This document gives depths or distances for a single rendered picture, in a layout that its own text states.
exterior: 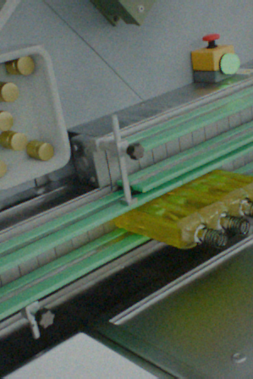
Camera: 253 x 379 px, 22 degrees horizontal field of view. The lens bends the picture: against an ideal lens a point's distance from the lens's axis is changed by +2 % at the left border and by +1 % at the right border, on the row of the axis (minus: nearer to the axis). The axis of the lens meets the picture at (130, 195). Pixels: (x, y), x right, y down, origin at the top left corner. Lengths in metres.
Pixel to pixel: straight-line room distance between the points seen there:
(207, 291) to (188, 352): 0.18
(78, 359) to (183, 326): 0.18
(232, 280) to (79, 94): 0.48
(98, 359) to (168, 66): 0.71
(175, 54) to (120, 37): 0.16
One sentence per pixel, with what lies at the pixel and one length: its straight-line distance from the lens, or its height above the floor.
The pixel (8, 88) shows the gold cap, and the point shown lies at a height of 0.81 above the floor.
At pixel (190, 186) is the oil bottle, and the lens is 1.24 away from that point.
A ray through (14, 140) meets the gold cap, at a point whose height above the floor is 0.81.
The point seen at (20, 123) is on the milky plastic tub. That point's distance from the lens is 1.23.
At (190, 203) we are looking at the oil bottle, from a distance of 1.17.
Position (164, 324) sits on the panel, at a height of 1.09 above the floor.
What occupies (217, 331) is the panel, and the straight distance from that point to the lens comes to 1.08.
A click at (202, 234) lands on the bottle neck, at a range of 1.09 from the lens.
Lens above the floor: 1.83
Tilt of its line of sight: 48 degrees down
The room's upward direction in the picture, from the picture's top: 106 degrees clockwise
